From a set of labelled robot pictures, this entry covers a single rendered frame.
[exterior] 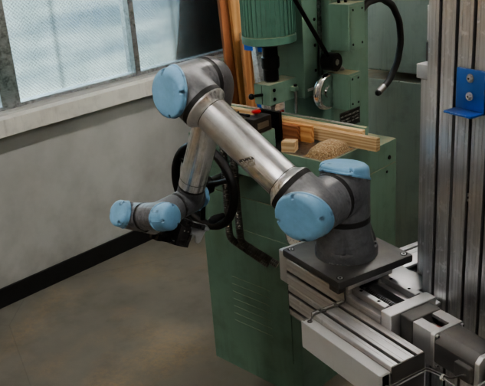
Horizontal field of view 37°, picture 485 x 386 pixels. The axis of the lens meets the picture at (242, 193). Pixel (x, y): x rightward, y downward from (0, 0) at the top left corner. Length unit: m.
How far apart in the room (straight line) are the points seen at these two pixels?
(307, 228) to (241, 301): 1.11
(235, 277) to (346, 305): 0.94
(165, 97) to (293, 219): 0.41
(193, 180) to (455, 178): 0.70
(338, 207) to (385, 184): 1.11
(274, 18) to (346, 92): 0.35
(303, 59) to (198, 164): 0.67
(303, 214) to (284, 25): 0.92
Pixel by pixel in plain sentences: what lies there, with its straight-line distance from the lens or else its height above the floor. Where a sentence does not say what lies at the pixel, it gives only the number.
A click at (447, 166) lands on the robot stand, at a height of 1.06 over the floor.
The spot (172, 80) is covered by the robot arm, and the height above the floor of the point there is 1.26.
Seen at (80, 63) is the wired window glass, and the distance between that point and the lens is 3.56.
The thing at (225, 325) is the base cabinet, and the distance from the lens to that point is 2.76.
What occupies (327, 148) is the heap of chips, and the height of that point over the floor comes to 0.93.
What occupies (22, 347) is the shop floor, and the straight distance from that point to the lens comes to 3.17.
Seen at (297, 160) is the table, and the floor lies 0.89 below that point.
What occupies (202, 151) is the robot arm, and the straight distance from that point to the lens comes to 1.90.
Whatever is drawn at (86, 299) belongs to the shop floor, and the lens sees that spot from 3.43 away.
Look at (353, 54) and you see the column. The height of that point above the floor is 1.11.
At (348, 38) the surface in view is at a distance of 2.42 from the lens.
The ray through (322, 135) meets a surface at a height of 0.92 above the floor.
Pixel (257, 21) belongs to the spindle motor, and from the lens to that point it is 2.32.
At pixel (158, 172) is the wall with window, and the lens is 3.85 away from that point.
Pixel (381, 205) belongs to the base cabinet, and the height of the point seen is 0.57.
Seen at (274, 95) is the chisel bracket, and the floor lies 1.03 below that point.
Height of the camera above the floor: 1.61
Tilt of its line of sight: 21 degrees down
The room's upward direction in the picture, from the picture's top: 4 degrees counter-clockwise
